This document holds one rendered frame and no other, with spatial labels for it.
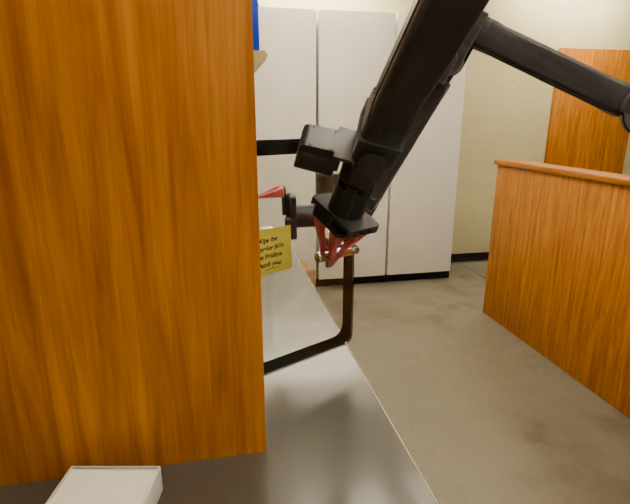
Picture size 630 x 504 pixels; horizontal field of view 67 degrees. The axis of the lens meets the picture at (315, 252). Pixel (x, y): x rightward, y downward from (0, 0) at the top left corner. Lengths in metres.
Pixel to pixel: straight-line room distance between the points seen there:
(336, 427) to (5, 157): 0.60
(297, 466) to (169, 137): 0.48
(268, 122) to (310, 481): 3.31
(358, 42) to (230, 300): 3.46
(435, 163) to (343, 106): 0.93
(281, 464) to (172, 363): 0.22
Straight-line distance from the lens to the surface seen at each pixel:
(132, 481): 0.71
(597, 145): 5.63
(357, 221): 0.74
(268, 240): 0.78
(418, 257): 4.33
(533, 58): 1.06
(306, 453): 0.77
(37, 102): 0.64
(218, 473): 0.75
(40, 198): 0.65
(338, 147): 0.68
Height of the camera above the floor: 1.42
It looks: 16 degrees down
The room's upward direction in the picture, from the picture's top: straight up
